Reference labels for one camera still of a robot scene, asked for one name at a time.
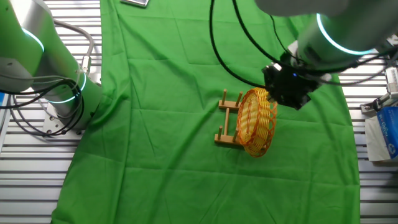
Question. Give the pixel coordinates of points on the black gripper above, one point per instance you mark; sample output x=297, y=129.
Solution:
x=292, y=84

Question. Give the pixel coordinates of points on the orange yellow woven basket dish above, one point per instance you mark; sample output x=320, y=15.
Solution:
x=248, y=119

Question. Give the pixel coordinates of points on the wooden dish rack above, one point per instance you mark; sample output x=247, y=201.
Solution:
x=228, y=104

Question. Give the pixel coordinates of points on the blue white tissue pack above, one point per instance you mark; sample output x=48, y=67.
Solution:
x=388, y=133

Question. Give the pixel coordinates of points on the green cloth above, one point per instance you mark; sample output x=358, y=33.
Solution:
x=171, y=171

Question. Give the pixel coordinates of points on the silver digital kitchen scale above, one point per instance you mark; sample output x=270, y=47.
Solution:
x=135, y=2

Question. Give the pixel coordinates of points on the aluminium camera bracket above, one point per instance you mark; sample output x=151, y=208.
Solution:
x=371, y=107

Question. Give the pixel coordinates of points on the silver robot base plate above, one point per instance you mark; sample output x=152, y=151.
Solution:
x=49, y=123

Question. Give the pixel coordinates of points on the aluminium frame rail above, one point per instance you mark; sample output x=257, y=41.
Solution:
x=3, y=130

